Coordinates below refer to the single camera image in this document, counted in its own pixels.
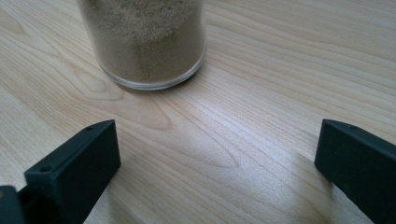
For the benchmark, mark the glass jar of brown powder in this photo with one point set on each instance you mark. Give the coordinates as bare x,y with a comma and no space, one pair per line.
146,46

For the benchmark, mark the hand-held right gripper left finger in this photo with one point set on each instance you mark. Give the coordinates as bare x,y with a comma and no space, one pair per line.
77,168

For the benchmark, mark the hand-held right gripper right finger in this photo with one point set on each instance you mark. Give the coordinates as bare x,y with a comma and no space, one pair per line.
361,161

